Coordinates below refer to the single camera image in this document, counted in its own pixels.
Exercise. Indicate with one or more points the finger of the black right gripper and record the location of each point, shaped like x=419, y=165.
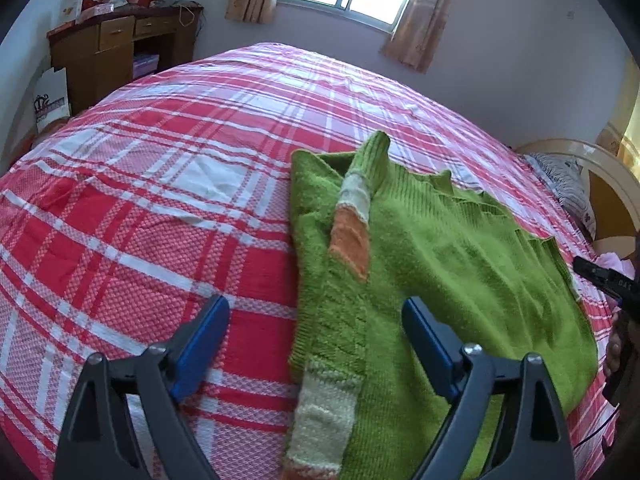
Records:
x=609, y=281

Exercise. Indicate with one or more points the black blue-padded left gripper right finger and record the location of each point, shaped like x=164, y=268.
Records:
x=515, y=399

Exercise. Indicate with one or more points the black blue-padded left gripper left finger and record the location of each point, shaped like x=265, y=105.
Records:
x=98, y=440

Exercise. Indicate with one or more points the green knitted sweater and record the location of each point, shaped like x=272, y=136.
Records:
x=370, y=234

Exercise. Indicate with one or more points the pink cloth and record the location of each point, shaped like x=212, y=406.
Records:
x=610, y=260

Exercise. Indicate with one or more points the cream wooden headboard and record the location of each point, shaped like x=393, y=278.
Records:
x=613, y=192

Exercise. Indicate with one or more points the grey patterned pillow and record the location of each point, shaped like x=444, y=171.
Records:
x=563, y=176

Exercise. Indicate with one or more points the yellow curtain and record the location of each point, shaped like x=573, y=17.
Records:
x=621, y=134

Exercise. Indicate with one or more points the red white plaid bedsheet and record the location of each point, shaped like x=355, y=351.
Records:
x=177, y=187

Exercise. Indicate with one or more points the beige right curtain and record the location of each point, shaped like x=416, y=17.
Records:
x=416, y=35

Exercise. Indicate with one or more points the white paper bag black print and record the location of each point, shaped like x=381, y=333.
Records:
x=50, y=102

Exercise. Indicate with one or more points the brown wooden desk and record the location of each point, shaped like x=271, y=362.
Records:
x=98, y=54

